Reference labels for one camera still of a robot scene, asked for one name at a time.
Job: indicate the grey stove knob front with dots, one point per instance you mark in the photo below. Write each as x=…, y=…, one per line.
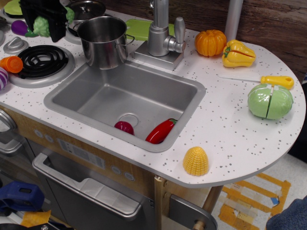
x=15, y=46

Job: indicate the dark red toy radish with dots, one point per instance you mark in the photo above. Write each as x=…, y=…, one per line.
x=125, y=126

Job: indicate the orange toy pumpkin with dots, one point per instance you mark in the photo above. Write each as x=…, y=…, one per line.
x=210, y=42

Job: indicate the green plastic cutting board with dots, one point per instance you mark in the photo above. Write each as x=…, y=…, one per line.
x=140, y=29

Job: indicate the green toy plate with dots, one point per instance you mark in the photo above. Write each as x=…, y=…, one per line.
x=13, y=8

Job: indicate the silver toy faucet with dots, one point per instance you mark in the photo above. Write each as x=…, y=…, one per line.
x=162, y=49

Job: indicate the grey dishwasher handle left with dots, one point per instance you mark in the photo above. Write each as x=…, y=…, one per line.
x=10, y=142

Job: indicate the grey toy sink basin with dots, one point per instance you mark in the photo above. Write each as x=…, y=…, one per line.
x=131, y=92

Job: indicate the orange toy carrot piece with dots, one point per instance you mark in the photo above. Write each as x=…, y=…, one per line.
x=12, y=64

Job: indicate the grey toy oven door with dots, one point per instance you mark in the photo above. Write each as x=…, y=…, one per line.
x=87, y=200

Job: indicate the black coil stove burner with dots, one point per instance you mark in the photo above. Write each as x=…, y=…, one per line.
x=42, y=61

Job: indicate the blue clamp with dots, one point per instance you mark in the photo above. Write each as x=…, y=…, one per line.
x=21, y=196

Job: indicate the yellow handled toy knife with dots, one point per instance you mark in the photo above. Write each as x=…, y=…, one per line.
x=284, y=81

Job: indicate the red toy chili pepper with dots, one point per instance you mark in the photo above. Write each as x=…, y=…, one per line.
x=160, y=132

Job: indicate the bumpy green toy squash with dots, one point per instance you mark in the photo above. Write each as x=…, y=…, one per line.
x=41, y=26

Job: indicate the green toy cabbage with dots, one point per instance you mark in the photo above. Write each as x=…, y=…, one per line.
x=270, y=102

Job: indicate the purple toy eggplant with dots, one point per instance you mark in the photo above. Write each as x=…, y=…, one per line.
x=19, y=27

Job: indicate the small steel pot with lid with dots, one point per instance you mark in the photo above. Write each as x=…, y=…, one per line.
x=83, y=10

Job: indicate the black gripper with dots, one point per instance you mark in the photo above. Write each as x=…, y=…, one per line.
x=56, y=21

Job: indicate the white vertical pole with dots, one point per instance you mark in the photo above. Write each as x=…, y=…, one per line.
x=233, y=18

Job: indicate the purple striped toy onion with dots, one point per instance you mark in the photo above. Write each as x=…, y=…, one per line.
x=4, y=78

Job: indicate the tall steel pot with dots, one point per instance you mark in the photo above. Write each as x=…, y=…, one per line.
x=104, y=41

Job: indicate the yellow toy corn piece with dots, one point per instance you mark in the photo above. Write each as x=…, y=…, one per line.
x=196, y=162

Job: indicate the yellow toy bell pepper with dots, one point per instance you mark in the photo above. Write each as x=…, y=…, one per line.
x=236, y=54

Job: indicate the blue jeans knee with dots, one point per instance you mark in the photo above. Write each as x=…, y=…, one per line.
x=292, y=218

